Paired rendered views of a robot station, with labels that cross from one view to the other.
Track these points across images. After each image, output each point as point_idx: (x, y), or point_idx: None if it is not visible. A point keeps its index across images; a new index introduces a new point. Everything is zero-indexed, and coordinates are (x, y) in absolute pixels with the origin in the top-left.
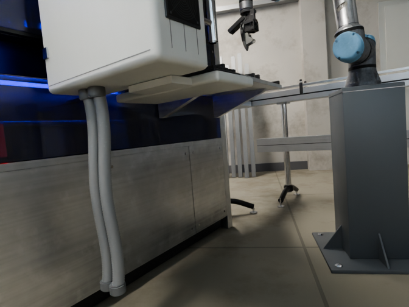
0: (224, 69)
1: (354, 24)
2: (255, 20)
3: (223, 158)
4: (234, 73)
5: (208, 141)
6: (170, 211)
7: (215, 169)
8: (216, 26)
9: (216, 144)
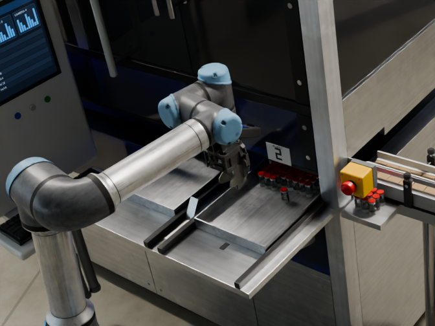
0: (9, 231)
1: (48, 310)
2: (211, 154)
3: (336, 309)
4: (13, 240)
5: (290, 262)
6: (213, 292)
7: (310, 309)
8: (323, 77)
9: (313, 278)
